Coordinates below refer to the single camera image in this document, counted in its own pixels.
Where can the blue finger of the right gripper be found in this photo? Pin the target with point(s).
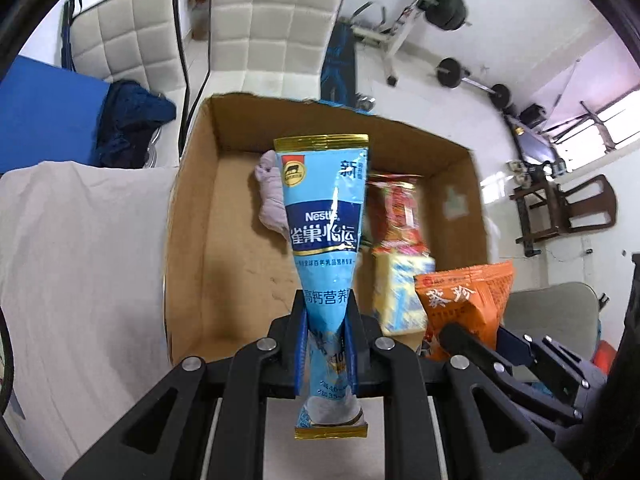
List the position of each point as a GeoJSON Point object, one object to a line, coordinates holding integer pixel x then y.
{"type": "Point", "coordinates": [455, 339]}
{"type": "Point", "coordinates": [513, 348]}

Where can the black speaker box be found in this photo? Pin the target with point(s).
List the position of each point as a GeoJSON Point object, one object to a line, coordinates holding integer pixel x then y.
{"type": "Point", "coordinates": [533, 116]}

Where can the light blue Nestle pouch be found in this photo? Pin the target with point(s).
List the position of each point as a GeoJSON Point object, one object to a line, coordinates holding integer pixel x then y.
{"type": "Point", "coordinates": [324, 183]}

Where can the grey table cloth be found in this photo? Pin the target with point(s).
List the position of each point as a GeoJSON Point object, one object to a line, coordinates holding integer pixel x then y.
{"type": "Point", "coordinates": [82, 260]}

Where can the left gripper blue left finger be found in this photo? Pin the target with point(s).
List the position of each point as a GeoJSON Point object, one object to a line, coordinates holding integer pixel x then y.
{"type": "Point", "coordinates": [300, 325]}

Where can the purple soft cloth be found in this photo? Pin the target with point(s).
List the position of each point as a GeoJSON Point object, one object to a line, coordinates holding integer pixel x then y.
{"type": "Point", "coordinates": [272, 212]}

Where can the white barbell rack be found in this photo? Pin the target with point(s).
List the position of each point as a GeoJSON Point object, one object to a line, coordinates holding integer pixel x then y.
{"type": "Point", "coordinates": [389, 40]}

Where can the white quilted chair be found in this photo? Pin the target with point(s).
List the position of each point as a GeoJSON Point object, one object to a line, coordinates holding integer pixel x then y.
{"type": "Point", "coordinates": [272, 48]}
{"type": "Point", "coordinates": [138, 40]}

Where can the white quilted chair right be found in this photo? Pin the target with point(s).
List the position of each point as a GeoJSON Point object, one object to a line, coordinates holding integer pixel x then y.
{"type": "Point", "coordinates": [272, 48]}

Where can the white quilted chair left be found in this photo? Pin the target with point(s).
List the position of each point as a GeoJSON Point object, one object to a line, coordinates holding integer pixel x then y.
{"type": "Point", "coordinates": [138, 40]}

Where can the treadmill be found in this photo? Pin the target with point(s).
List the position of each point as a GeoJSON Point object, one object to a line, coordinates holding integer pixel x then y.
{"type": "Point", "coordinates": [578, 141]}

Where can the yellow blue tissue pack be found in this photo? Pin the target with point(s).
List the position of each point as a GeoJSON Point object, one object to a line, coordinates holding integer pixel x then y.
{"type": "Point", "coordinates": [396, 305]}

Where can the red snack bag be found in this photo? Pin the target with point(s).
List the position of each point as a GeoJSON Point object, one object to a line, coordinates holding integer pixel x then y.
{"type": "Point", "coordinates": [393, 214]}

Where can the grey office chair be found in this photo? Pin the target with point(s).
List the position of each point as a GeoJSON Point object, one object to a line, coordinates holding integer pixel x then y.
{"type": "Point", "coordinates": [568, 313]}

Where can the blue foam mat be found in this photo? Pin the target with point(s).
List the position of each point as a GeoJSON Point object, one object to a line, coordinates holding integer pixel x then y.
{"type": "Point", "coordinates": [47, 115]}

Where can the orange snack bag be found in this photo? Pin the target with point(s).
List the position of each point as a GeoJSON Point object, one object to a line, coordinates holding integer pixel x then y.
{"type": "Point", "coordinates": [474, 297]}

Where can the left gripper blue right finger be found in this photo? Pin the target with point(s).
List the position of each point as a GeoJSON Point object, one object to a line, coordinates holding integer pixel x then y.
{"type": "Point", "coordinates": [350, 351]}

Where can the dark wooden chair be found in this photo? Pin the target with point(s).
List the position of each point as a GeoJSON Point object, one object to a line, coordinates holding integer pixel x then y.
{"type": "Point", "coordinates": [588, 207]}

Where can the chrome dumbbell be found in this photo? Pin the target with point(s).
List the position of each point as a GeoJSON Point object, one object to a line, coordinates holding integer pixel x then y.
{"type": "Point", "coordinates": [365, 103]}

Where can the barbell on floor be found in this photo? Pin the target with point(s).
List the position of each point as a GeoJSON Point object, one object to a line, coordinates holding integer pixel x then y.
{"type": "Point", "coordinates": [451, 74]}

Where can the dark blue clothing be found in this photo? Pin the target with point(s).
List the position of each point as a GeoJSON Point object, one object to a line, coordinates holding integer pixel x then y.
{"type": "Point", "coordinates": [129, 117]}

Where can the black blue weight bench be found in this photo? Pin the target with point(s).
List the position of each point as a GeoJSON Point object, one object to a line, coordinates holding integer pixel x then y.
{"type": "Point", "coordinates": [338, 74]}

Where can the cardboard box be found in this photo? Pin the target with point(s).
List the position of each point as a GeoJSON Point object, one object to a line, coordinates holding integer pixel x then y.
{"type": "Point", "coordinates": [227, 277]}

